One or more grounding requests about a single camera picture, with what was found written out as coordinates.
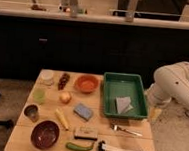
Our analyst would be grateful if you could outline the orange bowl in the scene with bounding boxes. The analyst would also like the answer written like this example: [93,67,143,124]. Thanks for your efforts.
[74,74,99,94]

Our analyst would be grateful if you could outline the green plastic cup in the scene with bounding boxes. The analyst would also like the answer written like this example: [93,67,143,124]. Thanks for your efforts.
[33,88,45,105]

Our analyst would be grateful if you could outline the white paper cup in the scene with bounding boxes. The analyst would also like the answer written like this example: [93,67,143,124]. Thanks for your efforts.
[41,69,54,86]

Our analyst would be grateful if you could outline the green plastic tray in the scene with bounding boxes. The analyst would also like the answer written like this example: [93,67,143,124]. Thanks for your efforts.
[103,72,148,120]

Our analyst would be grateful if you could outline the dark red bowl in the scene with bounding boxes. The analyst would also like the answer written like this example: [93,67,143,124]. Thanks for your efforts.
[30,120,60,150]

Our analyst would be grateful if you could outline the green pepper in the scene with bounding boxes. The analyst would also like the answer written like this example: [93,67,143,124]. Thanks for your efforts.
[65,142,94,151]

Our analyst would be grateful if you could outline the small metal cup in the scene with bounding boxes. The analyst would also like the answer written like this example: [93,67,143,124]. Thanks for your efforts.
[24,104,39,123]

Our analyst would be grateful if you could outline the yellow onion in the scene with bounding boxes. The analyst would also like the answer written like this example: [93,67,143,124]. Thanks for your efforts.
[59,91,72,104]

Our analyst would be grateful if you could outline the dark grape bunch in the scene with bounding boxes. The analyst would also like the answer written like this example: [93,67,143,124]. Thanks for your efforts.
[58,73,70,90]

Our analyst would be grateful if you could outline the metal fork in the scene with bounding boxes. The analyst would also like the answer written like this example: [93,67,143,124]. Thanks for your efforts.
[110,124,142,137]

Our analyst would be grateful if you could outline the wooden block eraser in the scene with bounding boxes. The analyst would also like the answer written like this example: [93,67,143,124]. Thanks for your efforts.
[74,127,98,140]

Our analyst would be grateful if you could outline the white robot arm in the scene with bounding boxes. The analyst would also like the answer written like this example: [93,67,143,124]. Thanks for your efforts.
[146,61,189,110]

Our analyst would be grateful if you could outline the grey folded cloth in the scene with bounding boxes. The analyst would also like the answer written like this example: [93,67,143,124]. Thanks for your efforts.
[115,96,132,114]

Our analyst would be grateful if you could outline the blue sponge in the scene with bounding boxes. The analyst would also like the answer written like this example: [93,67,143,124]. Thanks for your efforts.
[74,104,93,121]

